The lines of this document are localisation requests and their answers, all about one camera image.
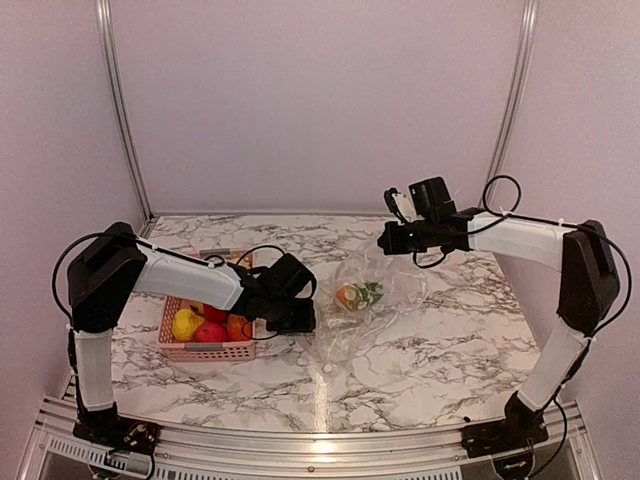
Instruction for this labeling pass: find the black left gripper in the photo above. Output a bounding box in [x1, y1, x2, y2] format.
[265, 294, 318, 335]

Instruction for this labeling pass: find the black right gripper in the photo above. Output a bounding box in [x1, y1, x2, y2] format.
[376, 217, 436, 255]

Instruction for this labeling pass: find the red orange fake fruit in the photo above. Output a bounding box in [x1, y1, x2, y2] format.
[226, 315, 252, 342]

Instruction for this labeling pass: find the red fake apple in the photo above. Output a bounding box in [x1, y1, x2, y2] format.
[203, 304, 229, 324]

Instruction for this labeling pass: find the red fake tomato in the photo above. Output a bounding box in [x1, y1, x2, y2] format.
[193, 322, 229, 343]

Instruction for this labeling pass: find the clear zip top bag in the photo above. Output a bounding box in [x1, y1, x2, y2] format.
[313, 240, 430, 373]

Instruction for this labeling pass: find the orange fake tangerine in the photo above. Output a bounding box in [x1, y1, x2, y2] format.
[335, 284, 362, 311]

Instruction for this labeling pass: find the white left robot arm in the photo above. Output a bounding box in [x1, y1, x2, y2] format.
[61, 222, 317, 451]

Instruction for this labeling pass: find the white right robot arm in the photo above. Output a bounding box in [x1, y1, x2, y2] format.
[377, 174, 633, 457]

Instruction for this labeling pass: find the pink perforated plastic basket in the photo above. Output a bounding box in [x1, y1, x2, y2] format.
[157, 248, 257, 364]

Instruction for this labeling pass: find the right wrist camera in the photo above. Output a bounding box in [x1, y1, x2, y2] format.
[383, 187, 417, 223]

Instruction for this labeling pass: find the aluminium front rail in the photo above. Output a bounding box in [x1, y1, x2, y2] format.
[17, 397, 602, 479]

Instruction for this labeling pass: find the right aluminium frame post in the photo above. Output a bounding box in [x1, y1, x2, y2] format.
[486, 0, 540, 182]

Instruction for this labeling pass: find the aluminium frame post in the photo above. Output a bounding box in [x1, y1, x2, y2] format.
[96, 0, 154, 223]
[486, 0, 540, 182]

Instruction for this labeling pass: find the left aluminium frame post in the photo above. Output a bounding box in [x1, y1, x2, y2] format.
[96, 0, 154, 223]

